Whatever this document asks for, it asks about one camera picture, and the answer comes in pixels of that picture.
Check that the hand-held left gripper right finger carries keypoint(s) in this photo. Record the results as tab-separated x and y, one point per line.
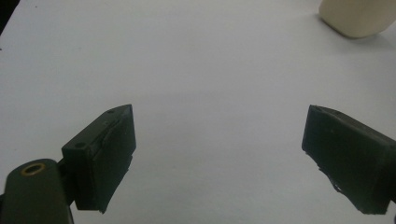
348	158

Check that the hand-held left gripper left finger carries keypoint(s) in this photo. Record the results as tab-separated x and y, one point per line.
102	161

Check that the cream plastic container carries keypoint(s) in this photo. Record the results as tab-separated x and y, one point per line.
358	17

